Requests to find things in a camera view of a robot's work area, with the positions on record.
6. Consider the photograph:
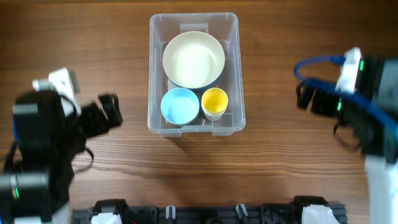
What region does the light blue bowl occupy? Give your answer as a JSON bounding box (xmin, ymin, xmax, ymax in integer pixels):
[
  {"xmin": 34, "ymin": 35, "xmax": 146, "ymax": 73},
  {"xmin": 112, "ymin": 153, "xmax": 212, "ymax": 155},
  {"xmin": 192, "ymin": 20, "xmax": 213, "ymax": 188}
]
[{"xmin": 160, "ymin": 88, "xmax": 200, "ymax": 126}]

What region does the blue plate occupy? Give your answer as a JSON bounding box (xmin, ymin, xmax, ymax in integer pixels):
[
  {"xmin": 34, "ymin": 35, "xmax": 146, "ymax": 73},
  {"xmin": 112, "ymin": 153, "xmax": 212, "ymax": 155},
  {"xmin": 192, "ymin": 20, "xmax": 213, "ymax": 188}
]
[{"xmin": 167, "ymin": 72, "xmax": 224, "ymax": 92}]

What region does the yellow cup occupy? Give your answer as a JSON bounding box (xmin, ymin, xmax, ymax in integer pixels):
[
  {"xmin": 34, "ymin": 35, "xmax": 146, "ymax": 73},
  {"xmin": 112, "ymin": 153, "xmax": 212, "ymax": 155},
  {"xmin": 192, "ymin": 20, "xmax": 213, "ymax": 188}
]
[{"xmin": 201, "ymin": 88, "xmax": 229, "ymax": 114}]

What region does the cream plate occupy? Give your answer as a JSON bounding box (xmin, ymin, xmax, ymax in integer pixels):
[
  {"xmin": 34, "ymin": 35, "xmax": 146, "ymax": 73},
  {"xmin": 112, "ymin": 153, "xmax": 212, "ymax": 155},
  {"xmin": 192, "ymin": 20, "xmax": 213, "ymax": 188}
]
[{"xmin": 162, "ymin": 31, "xmax": 226, "ymax": 90}]

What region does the cream cup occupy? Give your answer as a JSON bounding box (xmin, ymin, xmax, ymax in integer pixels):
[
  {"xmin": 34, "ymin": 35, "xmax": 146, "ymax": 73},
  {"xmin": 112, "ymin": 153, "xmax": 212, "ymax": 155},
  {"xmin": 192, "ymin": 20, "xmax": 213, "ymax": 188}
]
[{"xmin": 203, "ymin": 110, "xmax": 225, "ymax": 121}]

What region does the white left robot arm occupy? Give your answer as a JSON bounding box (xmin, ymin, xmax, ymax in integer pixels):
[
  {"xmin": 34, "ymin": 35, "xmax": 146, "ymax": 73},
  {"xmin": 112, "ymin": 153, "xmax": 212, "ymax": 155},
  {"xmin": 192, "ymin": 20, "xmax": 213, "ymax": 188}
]
[{"xmin": 1, "ymin": 90, "xmax": 123, "ymax": 223}]

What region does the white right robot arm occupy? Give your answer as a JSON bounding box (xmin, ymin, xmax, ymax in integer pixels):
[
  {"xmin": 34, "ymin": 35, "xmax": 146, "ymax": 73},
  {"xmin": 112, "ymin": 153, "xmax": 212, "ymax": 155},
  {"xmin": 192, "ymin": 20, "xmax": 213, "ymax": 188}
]
[{"xmin": 296, "ymin": 78, "xmax": 397, "ymax": 223}]

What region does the clear plastic storage container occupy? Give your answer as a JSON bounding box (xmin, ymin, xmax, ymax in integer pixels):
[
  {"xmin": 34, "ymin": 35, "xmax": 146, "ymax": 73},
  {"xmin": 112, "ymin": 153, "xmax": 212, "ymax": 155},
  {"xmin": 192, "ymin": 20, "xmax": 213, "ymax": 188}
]
[{"xmin": 147, "ymin": 12, "xmax": 246, "ymax": 138}]

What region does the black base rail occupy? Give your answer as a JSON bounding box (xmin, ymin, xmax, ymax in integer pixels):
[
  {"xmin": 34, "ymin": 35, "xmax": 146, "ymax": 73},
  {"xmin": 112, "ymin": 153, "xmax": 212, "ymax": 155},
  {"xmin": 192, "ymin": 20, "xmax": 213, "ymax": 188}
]
[{"xmin": 71, "ymin": 195, "xmax": 348, "ymax": 224}]

